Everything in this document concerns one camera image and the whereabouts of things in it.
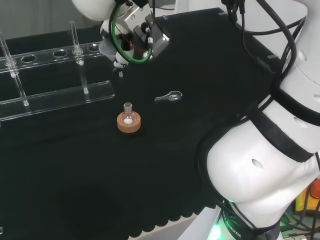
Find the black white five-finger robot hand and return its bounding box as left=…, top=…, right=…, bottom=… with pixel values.
left=99, top=18, right=152, bottom=75

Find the translucent plastic funnel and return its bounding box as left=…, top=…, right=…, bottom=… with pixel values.
left=98, top=39, right=124, bottom=79

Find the clear glass weighing funnel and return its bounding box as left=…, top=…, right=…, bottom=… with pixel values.
left=154, top=90, right=184, bottom=103

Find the clear acrylic funnel stand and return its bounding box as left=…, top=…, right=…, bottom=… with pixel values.
left=0, top=20, right=116, bottom=122

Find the small glass round-bottom flask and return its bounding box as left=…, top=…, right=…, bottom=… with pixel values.
left=122, top=102, right=137, bottom=126

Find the black bench cloth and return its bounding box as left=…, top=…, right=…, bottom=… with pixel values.
left=0, top=7, right=283, bottom=240

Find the yellow stop button box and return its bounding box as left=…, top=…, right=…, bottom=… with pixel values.
left=294, top=174, right=320, bottom=214

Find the green cable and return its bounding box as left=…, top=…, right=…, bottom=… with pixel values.
left=110, top=2, right=154, bottom=65

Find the cork ring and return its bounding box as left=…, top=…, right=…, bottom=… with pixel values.
left=116, top=111, right=143, bottom=135

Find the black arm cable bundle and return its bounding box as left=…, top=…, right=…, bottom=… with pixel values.
left=221, top=0, right=307, bottom=106

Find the black floor cable bundle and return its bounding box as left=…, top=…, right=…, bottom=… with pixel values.
left=281, top=208, right=320, bottom=240

